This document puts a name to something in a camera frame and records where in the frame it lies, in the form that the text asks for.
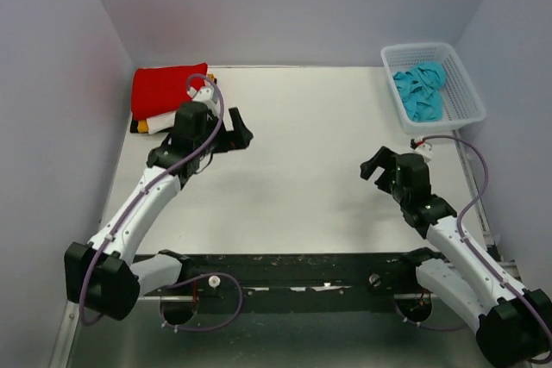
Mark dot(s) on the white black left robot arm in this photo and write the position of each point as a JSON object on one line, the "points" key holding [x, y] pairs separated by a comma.
{"points": [[102, 275]]}

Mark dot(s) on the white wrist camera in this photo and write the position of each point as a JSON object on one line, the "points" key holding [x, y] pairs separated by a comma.
{"points": [[208, 96], [421, 147]]}

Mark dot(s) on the black folded t shirt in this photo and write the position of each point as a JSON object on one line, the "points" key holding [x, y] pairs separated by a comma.
{"points": [[140, 127]]}

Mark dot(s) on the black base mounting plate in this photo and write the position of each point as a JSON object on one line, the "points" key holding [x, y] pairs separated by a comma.
{"points": [[265, 283]]}

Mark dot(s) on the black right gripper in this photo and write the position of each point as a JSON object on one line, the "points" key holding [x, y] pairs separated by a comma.
{"points": [[383, 158]]}

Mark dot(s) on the white folded t shirt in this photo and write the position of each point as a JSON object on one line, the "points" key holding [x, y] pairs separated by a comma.
{"points": [[156, 124]]}

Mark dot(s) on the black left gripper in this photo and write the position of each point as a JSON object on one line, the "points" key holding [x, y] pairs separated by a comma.
{"points": [[241, 135]]}

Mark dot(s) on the white plastic laundry basket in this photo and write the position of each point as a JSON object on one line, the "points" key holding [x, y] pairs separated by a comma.
{"points": [[461, 104]]}

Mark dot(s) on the yellow folded t shirt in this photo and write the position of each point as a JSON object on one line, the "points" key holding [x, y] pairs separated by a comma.
{"points": [[158, 92]]}

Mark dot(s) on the red t shirt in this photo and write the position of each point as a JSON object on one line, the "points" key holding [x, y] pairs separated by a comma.
{"points": [[157, 91]]}

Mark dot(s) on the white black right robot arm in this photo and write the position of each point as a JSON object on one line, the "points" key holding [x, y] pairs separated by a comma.
{"points": [[511, 323]]}

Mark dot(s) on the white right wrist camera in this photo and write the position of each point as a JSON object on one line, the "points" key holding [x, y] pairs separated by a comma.
{"points": [[421, 147]]}

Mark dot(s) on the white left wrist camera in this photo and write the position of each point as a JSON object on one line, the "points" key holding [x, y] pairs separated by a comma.
{"points": [[208, 96]]}

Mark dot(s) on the teal crumpled t shirt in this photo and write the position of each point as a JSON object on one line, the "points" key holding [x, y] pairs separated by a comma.
{"points": [[419, 89]]}

